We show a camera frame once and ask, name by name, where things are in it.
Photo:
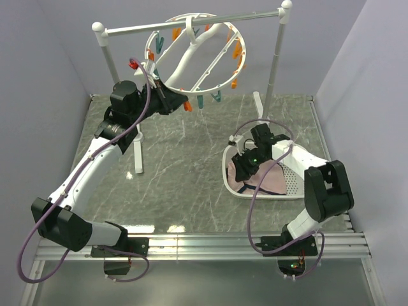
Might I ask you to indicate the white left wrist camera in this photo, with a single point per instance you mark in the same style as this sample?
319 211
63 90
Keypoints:
144 72

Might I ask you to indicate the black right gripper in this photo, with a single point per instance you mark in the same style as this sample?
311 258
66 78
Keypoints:
242 168

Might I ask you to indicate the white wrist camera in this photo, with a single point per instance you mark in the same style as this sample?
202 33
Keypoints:
144 72
236 141

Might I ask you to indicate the teal front right peg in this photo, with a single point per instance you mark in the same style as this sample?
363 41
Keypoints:
216 96

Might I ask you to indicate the teal front clothes peg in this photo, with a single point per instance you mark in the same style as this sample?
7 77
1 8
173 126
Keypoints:
200 101

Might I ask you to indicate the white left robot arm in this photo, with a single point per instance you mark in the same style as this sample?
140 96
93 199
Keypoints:
59 217

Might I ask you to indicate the orange right back peg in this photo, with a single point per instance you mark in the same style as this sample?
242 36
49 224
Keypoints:
229 34

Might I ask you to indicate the pink underwear navy trim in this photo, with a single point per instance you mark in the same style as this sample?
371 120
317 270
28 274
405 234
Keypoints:
273 184

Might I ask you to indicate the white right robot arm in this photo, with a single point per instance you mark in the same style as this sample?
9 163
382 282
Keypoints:
327 192

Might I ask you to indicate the orange clothes peg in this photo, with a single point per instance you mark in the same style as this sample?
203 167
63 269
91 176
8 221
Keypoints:
187 106
151 55

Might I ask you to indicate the aluminium mounting rail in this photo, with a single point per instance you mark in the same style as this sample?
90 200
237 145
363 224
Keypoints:
236 246

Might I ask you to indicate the white clothes rack stand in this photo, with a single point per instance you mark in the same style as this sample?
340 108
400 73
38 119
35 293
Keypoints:
128 104

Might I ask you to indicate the orange back left peg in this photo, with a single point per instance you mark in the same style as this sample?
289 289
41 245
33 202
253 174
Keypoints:
176 33

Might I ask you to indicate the orange right middle peg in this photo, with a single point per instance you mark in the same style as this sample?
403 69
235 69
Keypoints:
239 69

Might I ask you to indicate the white round clip hanger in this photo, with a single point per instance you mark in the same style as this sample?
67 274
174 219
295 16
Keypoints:
201 64

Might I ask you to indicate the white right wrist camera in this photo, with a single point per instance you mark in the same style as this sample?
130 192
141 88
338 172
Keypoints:
236 141

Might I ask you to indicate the white perforated plastic basket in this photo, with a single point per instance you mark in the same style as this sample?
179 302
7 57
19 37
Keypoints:
294 182

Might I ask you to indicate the orange right upper peg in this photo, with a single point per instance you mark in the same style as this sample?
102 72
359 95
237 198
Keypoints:
238 49

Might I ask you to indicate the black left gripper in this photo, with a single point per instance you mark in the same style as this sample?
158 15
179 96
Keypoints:
169 101

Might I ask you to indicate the orange left clothes peg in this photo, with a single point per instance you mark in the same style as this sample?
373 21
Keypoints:
151 55

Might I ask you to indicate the orange front clothes peg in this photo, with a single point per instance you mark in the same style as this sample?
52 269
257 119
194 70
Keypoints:
187 106

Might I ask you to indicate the teal left back peg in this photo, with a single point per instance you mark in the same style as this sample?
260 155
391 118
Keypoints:
159 41

